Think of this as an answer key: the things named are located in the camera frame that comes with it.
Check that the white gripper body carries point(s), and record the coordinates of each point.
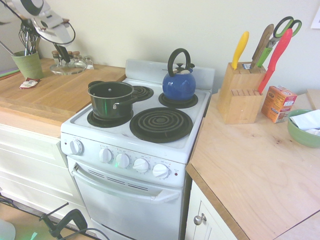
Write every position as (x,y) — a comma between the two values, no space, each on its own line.
(58,33)

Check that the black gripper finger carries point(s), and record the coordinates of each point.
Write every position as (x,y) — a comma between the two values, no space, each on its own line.
(66,55)
(58,51)

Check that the round glass pot lid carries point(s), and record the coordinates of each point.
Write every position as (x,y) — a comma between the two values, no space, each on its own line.
(68,70)

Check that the black cooking pot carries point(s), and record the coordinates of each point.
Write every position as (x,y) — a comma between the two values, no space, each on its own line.
(110,107)

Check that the clear glass shaker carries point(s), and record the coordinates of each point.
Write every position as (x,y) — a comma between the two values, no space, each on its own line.
(80,60)
(87,61)

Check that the small white holder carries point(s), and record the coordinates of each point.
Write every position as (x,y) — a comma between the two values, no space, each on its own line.
(90,66)

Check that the green ribbed utensil cup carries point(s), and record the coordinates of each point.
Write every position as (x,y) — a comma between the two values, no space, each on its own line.
(28,66)

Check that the red and white packet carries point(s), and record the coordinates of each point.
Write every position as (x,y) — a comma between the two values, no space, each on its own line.
(28,83)

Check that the grey metal rod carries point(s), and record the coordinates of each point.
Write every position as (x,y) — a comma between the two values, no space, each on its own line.
(6,48)

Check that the green mat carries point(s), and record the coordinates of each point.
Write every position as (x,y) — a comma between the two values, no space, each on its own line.
(8,73)

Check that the small black coil burner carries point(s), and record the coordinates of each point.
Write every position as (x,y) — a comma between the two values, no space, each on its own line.
(93,121)
(165,103)
(143,92)

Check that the white stove knob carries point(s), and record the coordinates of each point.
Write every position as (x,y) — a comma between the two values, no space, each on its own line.
(122,160)
(106,155)
(140,165)
(160,171)
(76,147)

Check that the white drawer cabinet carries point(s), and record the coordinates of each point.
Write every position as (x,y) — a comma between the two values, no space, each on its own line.
(30,160)

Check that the large black coil burner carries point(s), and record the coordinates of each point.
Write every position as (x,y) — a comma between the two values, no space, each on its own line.
(161,125)

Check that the black clamp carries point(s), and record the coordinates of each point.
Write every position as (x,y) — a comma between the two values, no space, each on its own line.
(72,220)

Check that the white electric stove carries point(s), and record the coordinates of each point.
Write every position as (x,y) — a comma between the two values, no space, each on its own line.
(130,215)

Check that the wooden knife block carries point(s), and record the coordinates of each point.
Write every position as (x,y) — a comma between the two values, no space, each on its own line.
(237,100)

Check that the round white object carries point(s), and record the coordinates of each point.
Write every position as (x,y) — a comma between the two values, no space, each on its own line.
(6,230)

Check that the white cabinet with knob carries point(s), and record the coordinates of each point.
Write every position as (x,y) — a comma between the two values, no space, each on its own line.
(200,200)

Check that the red knife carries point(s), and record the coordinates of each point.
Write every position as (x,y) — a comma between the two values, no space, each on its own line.
(277,55)

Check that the round metal cabinet knob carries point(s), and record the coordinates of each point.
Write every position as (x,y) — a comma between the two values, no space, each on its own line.
(199,219)

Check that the green and black scissors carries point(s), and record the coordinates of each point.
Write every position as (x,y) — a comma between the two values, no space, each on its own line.
(281,28)

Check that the orange baking soda box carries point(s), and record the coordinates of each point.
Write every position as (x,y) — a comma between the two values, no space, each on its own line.
(278,103)

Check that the green ceramic bowl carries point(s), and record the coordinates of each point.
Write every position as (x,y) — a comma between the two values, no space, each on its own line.
(300,138)

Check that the white crumpled paper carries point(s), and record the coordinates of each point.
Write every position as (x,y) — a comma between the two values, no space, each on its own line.
(307,120)

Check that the light wooden cutting board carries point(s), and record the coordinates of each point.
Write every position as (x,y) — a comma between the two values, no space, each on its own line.
(314,98)

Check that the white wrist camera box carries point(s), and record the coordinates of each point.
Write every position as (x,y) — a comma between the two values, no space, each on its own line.
(48,22)

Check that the white paper sheet on wall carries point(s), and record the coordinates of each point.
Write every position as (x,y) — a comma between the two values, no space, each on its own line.
(316,20)

